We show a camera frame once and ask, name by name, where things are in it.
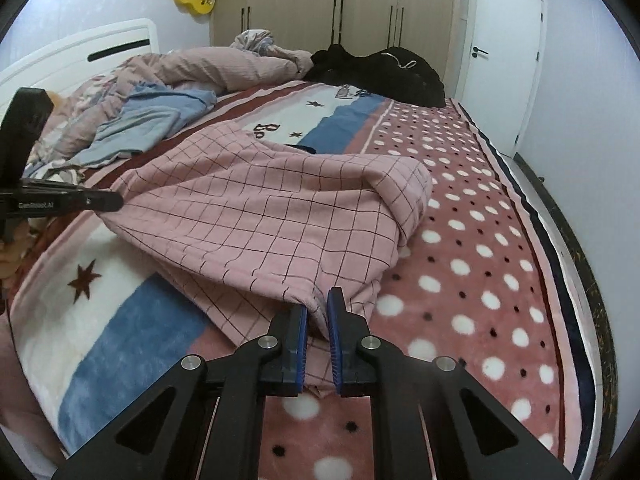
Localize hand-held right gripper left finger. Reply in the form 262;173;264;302
52;305;308;480

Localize pink duvet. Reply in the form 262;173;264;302
30;30;313;166

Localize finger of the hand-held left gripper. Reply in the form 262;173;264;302
67;189;124;214
22;178;103;194

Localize white door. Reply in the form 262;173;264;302
452;0;546;157

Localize white bed headboard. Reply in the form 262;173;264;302
0;17;161;96

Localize person's left hand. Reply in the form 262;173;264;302
0;225;32;281

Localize light blue cloth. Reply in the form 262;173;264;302
65;82;218;168

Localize pink checked pants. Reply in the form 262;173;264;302
97;122;433;398

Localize beige wooden wardrobe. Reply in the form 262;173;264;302
209;0;463;56

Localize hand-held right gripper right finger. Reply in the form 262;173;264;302
326;287;576;480

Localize black hooded jacket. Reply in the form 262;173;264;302
305;44;447;108

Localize polka dot printed blanket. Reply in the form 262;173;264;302
10;77;601;480

